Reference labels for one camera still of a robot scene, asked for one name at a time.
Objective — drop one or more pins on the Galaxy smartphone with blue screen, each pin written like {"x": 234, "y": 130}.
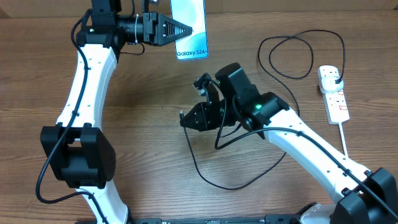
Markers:
{"x": 191, "y": 13}

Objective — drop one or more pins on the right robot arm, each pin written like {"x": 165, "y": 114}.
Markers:
{"x": 358, "y": 194}

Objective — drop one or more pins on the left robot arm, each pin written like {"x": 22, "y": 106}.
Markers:
{"x": 77, "y": 150}

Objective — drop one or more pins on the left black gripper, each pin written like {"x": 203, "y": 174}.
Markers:
{"x": 155, "y": 29}

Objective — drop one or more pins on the white charger adapter plug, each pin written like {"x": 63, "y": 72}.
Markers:
{"x": 330, "y": 84}

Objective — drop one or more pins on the white power strip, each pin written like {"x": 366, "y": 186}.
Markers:
{"x": 335, "y": 103}

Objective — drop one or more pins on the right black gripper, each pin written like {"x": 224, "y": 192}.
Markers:
{"x": 205, "y": 123}

